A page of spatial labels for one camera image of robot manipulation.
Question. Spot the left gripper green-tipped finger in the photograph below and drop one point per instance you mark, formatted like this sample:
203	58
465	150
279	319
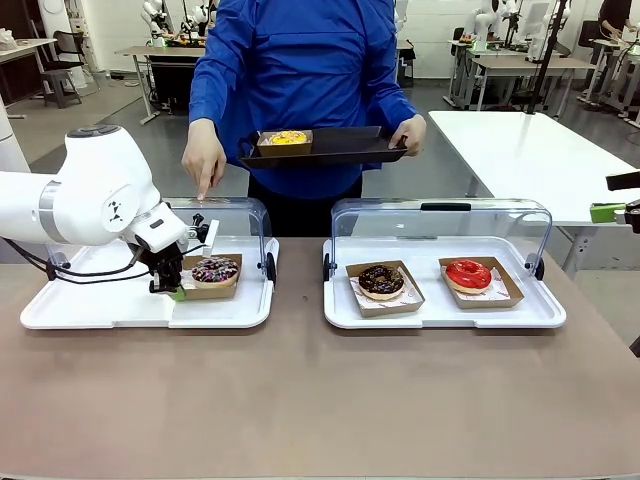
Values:
155	286
178	295

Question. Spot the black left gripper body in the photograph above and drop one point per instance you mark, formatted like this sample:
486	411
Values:
162	262

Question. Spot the yellow frosted donut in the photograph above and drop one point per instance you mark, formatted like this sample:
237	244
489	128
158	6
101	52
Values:
285	150

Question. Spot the yellow sprinkled donut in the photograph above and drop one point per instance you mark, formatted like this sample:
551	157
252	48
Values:
285	137

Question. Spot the black serving tray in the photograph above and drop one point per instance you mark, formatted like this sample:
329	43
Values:
345	147

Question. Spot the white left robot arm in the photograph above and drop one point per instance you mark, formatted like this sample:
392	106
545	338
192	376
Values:
90	185

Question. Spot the person right forearm blue sleeve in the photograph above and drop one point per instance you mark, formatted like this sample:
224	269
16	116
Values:
210	90

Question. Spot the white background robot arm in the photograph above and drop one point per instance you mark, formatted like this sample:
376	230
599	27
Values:
535	25
487	20
156	20

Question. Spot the person left forearm blue sleeve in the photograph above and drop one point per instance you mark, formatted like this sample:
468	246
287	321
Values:
400	95

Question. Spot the chocolate donut with white drizzle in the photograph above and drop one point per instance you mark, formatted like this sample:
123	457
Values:
225	272

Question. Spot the red glazed donut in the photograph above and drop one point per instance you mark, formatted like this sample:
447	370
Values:
492	302
482	277

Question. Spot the person black trousers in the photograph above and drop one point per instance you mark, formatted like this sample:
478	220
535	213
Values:
305	212

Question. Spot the background person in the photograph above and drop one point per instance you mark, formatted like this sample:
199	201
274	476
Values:
617	15

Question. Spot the dark chocolate donut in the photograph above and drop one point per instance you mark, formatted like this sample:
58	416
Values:
390	311

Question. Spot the person torso blue shirt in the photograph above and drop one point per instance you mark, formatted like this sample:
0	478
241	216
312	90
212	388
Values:
305	70

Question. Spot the person right hand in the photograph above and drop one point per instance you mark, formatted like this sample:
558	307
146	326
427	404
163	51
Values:
205	150

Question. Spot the person left hand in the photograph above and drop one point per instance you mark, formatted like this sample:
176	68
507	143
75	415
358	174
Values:
416	135

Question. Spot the white printed paper liner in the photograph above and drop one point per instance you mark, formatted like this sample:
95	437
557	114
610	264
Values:
502	287
189	285
412	296

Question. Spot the white display case base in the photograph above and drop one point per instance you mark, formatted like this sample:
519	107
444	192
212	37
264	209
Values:
125	312
440	315

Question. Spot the clear display case lid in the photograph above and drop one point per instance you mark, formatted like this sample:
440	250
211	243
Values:
500	222
240	220

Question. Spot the white side table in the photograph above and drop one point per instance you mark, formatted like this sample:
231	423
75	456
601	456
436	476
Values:
525	150

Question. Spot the grey background work table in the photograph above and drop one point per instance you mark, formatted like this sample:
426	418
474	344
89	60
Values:
505	65

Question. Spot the grey-framed background work table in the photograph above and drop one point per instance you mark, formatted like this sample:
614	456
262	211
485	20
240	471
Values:
150	52

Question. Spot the black office chair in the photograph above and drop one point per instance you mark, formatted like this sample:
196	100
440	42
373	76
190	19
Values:
67	65

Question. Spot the wooden background desk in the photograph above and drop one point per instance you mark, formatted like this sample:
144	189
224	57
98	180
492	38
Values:
20	50

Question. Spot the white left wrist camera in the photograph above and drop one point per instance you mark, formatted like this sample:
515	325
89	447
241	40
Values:
211	237

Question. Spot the black camera stand pole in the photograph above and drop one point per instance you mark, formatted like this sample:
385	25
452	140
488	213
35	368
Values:
547	55

